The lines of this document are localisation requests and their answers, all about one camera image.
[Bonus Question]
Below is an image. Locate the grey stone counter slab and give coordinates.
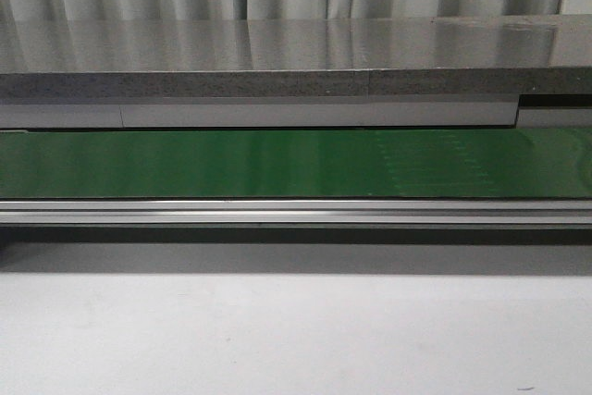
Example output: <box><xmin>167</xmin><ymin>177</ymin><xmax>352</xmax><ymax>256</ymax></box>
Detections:
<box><xmin>1</xmin><ymin>15</ymin><xmax>591</xmax><ymax>130</ymax></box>

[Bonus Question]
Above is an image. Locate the green conveyor belt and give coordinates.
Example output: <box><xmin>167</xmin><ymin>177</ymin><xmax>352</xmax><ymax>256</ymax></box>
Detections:
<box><xmin>1</xmin><ymin>129</ymin><xmax>591</xmax><ymax>199</ymax></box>

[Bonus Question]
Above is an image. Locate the aluminium conveyor frame rail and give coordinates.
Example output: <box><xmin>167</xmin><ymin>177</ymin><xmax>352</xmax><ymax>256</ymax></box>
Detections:
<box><xmin>1</xmin><ymin>199</ymin><xmax>591</xmax><ymax>226</ymax></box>

